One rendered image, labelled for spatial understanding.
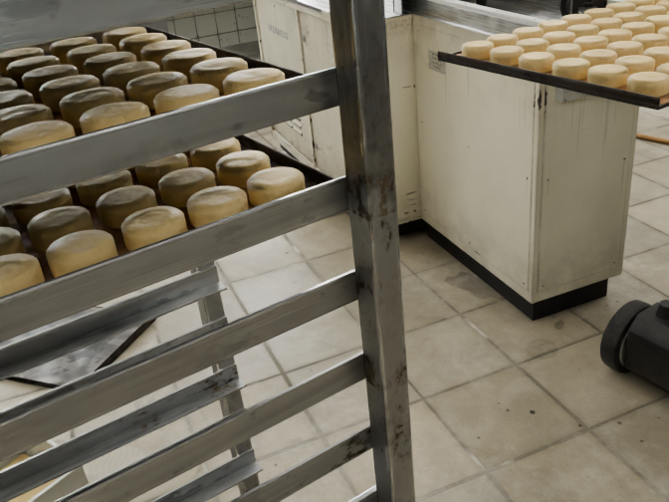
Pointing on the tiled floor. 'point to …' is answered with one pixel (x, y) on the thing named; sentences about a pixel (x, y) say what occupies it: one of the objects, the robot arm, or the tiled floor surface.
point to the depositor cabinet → (408, 158)
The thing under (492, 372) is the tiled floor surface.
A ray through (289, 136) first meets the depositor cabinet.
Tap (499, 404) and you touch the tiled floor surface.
